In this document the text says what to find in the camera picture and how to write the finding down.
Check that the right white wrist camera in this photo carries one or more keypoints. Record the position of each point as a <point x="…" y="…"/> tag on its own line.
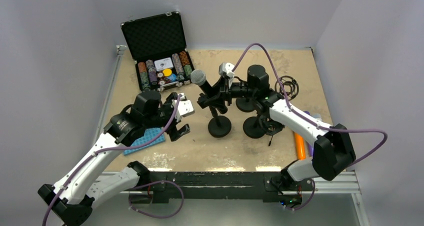
<point x="226" y="70"/>

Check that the black poker chip case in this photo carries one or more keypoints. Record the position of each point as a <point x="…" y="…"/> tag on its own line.
<point x="157" y="37"/>

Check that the orange microphone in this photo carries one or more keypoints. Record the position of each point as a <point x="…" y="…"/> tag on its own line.
<point x="299" y="146"/>

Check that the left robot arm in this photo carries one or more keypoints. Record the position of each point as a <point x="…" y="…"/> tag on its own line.
<point x="74" y="197"/>

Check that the yellow chip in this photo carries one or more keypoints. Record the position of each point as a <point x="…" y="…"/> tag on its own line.
<point x="167" y="72"/>

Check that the black silver-head microphone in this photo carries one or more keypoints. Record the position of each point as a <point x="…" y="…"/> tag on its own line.
<point x="198" y="77"/>

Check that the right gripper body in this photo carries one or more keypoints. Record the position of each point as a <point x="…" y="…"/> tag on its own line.
<point x="233" y="90"/>

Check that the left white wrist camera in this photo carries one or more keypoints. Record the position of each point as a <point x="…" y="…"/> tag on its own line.
<point x="184" y="108"/>

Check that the white microphone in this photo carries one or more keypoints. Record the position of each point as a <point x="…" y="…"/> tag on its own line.
<point x="317" y="116"/>

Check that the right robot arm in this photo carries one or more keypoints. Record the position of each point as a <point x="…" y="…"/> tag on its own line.
<point x="332" y="146"/>

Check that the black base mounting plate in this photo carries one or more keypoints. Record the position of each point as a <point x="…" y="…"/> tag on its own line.
<point x="257" y="185"/>

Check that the black tripod shock mount stand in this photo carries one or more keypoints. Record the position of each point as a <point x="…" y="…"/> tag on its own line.
<point x="292" y="89"/>

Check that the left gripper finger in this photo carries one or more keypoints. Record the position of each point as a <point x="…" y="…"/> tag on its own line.
<point x="172" y="99"/>
<point x="176" y="134"/>

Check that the black shock mount round stand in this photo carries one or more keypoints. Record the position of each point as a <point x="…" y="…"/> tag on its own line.
<point x="258" y="126"/>

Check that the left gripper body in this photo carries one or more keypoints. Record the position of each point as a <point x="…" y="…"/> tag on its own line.
<point x="167" y="113"/>

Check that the blue building baseplate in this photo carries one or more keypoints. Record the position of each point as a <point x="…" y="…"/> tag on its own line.
<point x="150" y="138"/>

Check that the black clip round base stand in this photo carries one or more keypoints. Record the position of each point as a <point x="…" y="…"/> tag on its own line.
<point x="248" y="105"/>

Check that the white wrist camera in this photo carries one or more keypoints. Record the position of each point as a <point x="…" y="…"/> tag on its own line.
<point x="184" y="108"/>
<point x="226" y="70"/>

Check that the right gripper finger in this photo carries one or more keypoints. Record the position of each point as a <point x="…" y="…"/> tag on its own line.
<point x="218" y="104"/>
<point x="220" y="86"/>

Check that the white card box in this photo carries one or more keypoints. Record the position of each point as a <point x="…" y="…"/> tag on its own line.
<point x="162" y="64"/>

